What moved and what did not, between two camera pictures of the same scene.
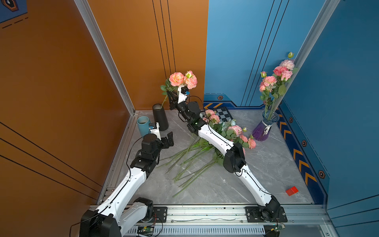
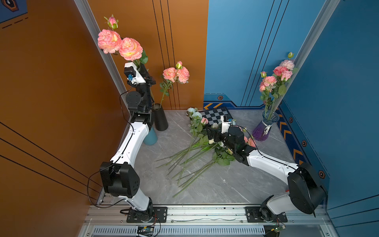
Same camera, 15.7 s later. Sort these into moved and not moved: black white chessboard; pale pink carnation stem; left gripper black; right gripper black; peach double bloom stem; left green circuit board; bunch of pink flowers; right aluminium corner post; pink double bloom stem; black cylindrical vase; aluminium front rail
Moved: right gripper black; left gripper black; peach double bloom stem; bunch of pink flowers
Not moved: pink double bloom stem; pale pink carnation stem; black white chessboard; left green circuit board; aluminium front rail; black cylindrical vase; right aluminium corner post
